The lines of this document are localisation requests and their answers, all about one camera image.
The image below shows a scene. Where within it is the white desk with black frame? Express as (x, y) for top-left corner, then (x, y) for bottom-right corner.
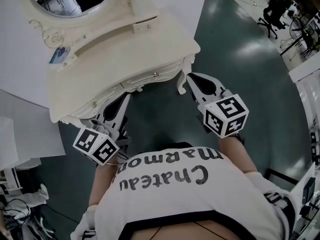
(264, 162), (318, 211)

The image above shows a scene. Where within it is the white paper label sheet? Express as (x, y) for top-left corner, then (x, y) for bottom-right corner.
(71, 34), (88, 47)

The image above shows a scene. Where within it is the person's white printed shirt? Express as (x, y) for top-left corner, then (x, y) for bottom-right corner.
(70, 143), (298, 240)

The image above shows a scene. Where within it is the white ornate oval mirror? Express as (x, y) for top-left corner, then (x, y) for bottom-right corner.
(33, 0), (113, 18)

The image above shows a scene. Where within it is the black standing fan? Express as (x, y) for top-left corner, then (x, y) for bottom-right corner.
(279, 16), (317, 63)

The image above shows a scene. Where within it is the white padded bundle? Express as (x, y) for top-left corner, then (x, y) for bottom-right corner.
(4, 183), (50, 210)

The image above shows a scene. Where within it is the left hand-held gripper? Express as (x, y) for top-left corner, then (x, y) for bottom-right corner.
(72, 94), (133, 166)

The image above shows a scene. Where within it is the person's left forearm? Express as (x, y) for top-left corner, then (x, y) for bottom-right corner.
(88, 162), (118, 207)

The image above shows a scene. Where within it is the white shelving unit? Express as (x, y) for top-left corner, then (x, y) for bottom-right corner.
(288, 67), (320, 165)

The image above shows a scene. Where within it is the white textured vase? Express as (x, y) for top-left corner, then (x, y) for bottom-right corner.
(129, 0), (151, 17)

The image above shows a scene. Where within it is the cream ornate dressing table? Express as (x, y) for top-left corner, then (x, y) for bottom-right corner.
(24, 0), (202, 125)

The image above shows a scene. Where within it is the person's right forearm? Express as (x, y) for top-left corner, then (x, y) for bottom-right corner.
(218, 133), (258, 175)

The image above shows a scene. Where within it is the blue printed booklet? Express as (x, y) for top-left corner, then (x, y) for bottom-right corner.
(48, 46), (72, 65)

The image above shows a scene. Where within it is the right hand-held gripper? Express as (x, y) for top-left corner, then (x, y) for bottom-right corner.
(186, 72), (250, 138)

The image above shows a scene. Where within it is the black office chair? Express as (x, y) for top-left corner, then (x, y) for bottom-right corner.
(256, 0), (286, 40)

